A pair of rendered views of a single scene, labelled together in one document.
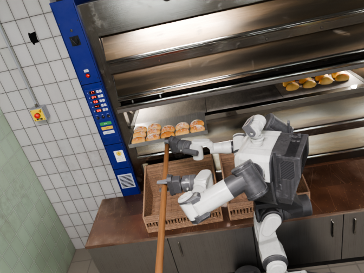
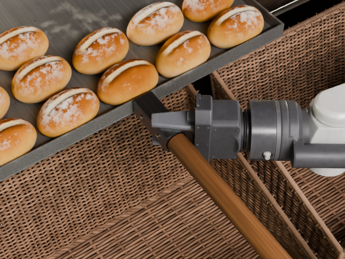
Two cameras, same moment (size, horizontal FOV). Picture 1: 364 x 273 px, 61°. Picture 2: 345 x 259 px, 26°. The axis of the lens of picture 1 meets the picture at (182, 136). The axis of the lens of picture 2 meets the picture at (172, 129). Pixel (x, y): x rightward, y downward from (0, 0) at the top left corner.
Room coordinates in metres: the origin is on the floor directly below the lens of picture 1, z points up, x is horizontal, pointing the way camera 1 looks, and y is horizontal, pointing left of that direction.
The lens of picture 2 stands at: (1.27, 0.53, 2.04)
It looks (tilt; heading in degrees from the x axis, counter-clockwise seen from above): 52 degrees down; 320
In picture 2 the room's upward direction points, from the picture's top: straight up
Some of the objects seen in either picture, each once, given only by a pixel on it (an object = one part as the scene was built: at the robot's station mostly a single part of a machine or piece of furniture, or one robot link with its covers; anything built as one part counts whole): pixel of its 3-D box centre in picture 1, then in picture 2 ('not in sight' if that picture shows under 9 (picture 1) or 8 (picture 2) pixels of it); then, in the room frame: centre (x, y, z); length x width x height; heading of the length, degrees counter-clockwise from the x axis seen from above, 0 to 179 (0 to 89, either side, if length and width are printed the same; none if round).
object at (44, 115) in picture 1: (39, 112); not in sight; (2.22, 0.98, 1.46); 0.10 x 0.07 x 0.10; 82
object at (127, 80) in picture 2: (167, 134); (127, 78); (1.90, 0.09, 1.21); 0.10 x 0.07 x 0.06; 80
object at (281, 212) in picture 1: (270, 210); not in sight; (1.22, -0.36, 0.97); 0.14 x 0.13 x 0.12; 173
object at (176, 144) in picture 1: (179, 145); (235, 131); (1.72, 0.03, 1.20); 0.12 x 0.10 x 0.13; 49
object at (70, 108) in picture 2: (153, 137); (67, 108); (1.91, 0.20, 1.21); 0.10 x 0.07 x 0.05; 89
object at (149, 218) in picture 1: (181, 191); (139, 250); (1.88, 0.10, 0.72); 0.56 x 0.49 x 0.28; 84
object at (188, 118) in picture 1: (168, 127); (81, 32); (2.03, 0.08, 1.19); 0.55 x 0.36 x 0.03; 84
